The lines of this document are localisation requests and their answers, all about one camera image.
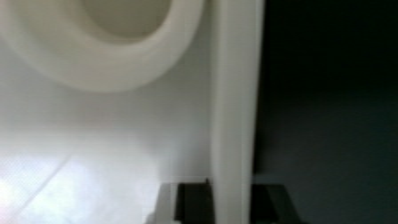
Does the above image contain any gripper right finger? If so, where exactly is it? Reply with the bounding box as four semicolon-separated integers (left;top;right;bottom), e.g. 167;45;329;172
251;184;306;224

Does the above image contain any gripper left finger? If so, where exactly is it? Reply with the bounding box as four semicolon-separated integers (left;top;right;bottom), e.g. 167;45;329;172
155;179;213;224

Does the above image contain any white square tabletop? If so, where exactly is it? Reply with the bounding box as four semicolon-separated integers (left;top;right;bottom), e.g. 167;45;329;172
0;0;265;224

